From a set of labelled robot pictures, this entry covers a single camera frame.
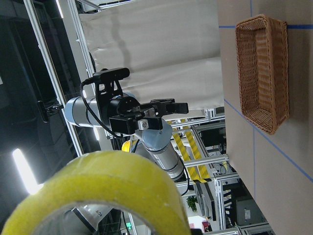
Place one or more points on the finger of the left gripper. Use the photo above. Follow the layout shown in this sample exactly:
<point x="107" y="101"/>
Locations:
<point x="152" y="123"/>
<point x="169" y="106"/>

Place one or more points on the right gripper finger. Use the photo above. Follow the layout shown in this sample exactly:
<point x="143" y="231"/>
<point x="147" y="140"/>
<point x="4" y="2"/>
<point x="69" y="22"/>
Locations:
<point x="195" y="231"/>

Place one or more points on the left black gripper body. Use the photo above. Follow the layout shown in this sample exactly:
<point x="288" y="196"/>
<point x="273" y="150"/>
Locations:
<point x="124" y="111"/>

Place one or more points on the yellow tape roll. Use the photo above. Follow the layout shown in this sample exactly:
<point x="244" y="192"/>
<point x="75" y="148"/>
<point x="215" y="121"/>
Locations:
<point x="119" y="179"/>

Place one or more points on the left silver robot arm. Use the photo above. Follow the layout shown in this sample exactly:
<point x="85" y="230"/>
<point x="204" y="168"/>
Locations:
<point x="94" y="112"/>

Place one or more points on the brown wicker basket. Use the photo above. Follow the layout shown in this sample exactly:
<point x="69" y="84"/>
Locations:
<point x="262" y="59"/>

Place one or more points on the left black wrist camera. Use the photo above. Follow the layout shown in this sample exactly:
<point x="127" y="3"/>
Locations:
<point x="106" y="75"/>

